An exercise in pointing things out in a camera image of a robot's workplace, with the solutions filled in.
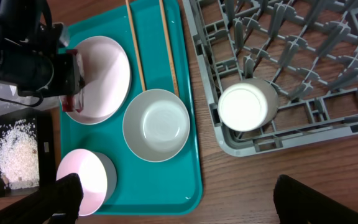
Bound teal plastic serving tray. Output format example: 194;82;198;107
60;1;203;215

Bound rice leftovers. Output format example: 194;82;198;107
0;119;40;190

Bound white cup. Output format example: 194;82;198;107
218;78;279;132

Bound black tray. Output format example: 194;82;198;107
0;110;56;197

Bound peanut shell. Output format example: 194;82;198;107
1;174;9;185

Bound wooden chopstick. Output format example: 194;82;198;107
125;0;147;91
159;0;180;97

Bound red snack wrapper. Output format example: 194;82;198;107
63;49;85;112

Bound left wooden chopstick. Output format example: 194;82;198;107
125;0;147;91

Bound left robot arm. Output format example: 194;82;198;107
0;0;85;112

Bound grey dishwasher rack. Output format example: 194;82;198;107
183;1;358;157

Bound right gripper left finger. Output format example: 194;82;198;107
0;173;83;224

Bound right wooden chopstick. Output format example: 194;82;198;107
159;0;180;97

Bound clear plastic bin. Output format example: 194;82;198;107
0;84;60;116

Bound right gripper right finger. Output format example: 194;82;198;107
273;175;358;224

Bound large pink plate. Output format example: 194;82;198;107
66;36;131;125

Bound grey bowl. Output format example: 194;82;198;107
122;89;190;162

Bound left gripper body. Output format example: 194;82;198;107
17;51;85;97

